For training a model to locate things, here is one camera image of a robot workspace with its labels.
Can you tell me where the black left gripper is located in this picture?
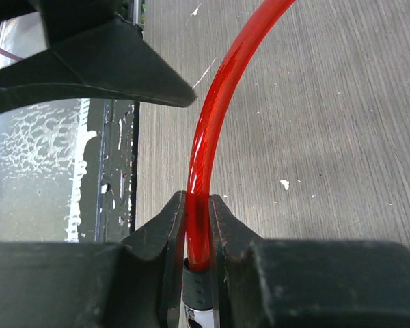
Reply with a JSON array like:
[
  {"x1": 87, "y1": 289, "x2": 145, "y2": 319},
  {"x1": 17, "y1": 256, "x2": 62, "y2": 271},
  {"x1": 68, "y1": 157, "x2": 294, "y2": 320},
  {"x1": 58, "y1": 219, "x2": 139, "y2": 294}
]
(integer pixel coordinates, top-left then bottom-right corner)
[{"x1": 0, "y1": 1, "x2": 196, "y2": 114}]

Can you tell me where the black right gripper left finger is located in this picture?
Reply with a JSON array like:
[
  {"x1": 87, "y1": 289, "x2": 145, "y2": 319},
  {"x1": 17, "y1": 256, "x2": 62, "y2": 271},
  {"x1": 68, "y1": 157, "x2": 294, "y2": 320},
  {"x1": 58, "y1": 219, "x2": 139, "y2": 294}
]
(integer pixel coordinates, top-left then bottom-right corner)
[{"x1": 0, "y1": 191, "x2": 185, "y2": 327}]

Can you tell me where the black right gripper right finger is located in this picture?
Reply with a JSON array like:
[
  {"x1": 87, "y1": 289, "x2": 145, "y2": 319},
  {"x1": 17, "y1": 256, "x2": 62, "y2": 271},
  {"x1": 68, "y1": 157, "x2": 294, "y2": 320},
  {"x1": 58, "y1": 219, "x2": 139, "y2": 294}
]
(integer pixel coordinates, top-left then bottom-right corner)
[{"x1": 209, "y1": 195, "x2": 410, "y2": 327}]

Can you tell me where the red cable lock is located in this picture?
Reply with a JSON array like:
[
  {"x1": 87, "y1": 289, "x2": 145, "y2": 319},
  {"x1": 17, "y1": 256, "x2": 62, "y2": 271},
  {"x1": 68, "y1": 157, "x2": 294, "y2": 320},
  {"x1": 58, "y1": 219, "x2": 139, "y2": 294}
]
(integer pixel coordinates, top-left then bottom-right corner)
[{"x1": 182, "y1": 1, "x2": 293, "y2": 327}]

